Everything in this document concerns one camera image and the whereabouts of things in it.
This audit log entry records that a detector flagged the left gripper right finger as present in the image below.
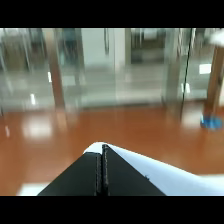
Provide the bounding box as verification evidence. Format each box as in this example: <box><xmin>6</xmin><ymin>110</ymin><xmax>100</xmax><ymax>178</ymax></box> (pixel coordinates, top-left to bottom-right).
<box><xmin>101</xmin><ymin>143</ymin><xmax>167</xmax><ymax>197</ymax></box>

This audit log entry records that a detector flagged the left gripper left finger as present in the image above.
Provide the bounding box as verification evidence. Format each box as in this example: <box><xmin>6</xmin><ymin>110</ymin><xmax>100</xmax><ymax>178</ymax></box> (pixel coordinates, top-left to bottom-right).
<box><xmin>37</xmin><ymin>152</ymin><xmax>102</xmax><ymax>197</ymax></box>

